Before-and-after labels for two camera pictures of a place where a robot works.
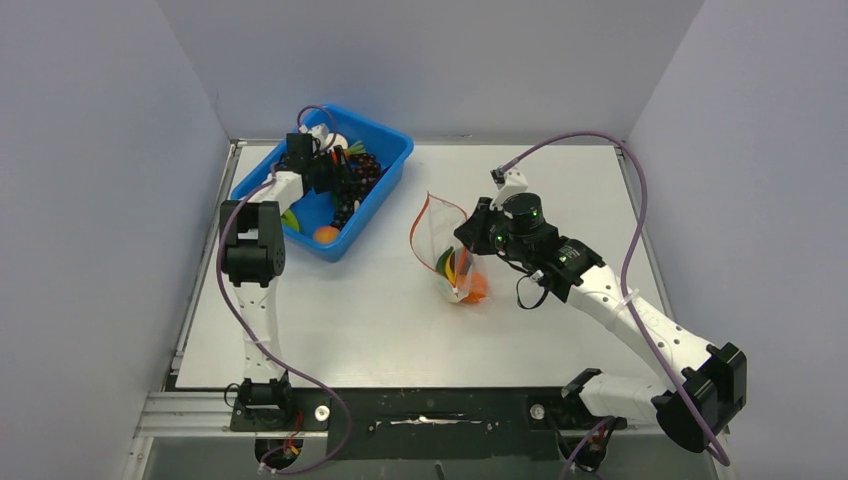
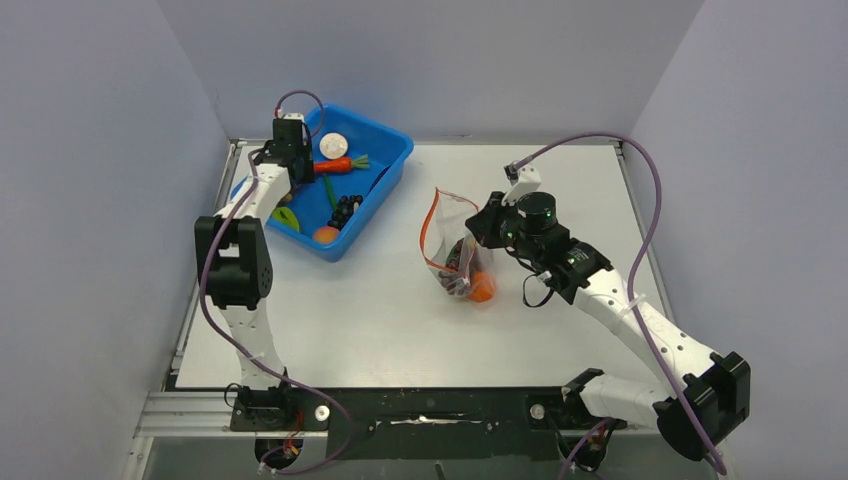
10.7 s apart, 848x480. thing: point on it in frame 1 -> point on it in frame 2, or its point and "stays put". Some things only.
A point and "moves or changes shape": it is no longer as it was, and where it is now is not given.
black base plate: x=458 y=424 stays put
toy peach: x=326 y=234 stays put
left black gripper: x=338 y=173 -> x=304 y=152
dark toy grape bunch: x=366 y=172 -> x=452 y=276
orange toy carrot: x=356 y=148 moves or changes shape
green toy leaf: x=290 y=220 stays put
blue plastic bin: x=339 y=178 stays put
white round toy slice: x=339 y=140 stays put
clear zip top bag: x=440 y=241 moves or changes shape
